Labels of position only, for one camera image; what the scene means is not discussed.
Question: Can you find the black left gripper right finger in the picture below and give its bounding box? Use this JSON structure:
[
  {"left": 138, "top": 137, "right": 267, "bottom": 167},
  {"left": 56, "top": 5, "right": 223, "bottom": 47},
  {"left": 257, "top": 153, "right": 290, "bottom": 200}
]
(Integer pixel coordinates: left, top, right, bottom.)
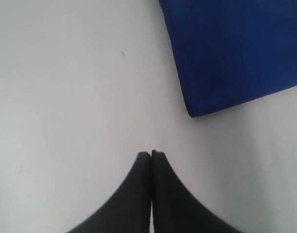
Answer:
[{"left": 151, "top": 150, "right": 238, "bottom": 233}]

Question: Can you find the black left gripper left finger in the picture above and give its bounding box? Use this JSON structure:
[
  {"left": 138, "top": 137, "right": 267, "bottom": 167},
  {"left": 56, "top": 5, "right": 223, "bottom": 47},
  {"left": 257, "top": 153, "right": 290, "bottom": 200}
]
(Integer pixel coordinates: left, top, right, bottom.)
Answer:
[{"left": 70, "top": 152, "right": 152, "bottom": 233}]

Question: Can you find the blue towel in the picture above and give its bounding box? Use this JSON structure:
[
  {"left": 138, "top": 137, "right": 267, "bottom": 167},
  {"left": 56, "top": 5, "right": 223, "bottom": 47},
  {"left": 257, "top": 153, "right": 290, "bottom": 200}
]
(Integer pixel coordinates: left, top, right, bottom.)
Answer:
[{"left": 160, "top": 0, "right": 297, "bottom": 117}]

